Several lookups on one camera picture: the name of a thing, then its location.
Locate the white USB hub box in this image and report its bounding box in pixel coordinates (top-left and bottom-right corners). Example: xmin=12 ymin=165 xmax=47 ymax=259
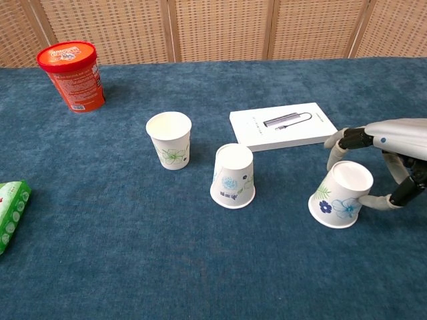
xmin=229 ymin=101 xmax=341 ymax=153

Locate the paper cup blue flower print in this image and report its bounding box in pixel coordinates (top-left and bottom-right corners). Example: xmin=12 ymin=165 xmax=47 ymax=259
xmin=308 ymin=160 xmax=374 ymax=229

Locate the woven bamboo folding screen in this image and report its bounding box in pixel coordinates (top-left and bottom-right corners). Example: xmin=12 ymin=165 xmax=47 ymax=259
xmin=0 ymin=0 xmax=427 ymax=68

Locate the paper cup green flower print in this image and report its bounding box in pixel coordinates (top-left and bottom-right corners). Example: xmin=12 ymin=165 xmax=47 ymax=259
xmin=145 ymin=111 xmax=193 ymax=171

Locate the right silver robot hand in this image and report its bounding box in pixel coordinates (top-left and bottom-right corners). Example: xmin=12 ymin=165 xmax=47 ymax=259
xmin=324 ymin=118 xmax=427 ymax=211

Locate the orange snack tub red lid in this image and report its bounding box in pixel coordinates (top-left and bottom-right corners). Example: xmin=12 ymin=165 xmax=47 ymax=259
xmin=36 ymin=40 xmax=106 ymax=113

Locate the green snack packet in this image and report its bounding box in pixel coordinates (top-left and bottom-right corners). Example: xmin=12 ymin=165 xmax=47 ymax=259
xmin=0 ymin=179 xmax=32 ymax=256

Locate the paper cup dandelion text print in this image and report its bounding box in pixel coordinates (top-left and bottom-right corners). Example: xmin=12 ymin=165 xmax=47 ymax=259
xmin=209 ymin=143 xmax=256 ymax=210

